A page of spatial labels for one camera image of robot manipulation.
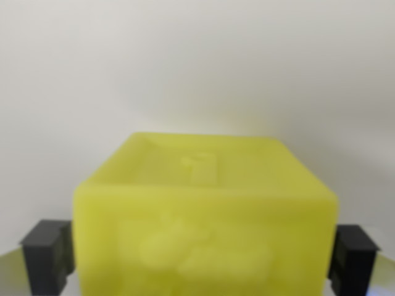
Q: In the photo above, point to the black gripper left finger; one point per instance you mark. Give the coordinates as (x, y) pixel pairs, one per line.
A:
(43, 259)

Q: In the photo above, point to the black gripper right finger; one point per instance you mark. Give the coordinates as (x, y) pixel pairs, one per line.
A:
(355, 262)

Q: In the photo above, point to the yellow cube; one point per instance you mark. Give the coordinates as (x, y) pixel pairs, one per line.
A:
(203, 222)

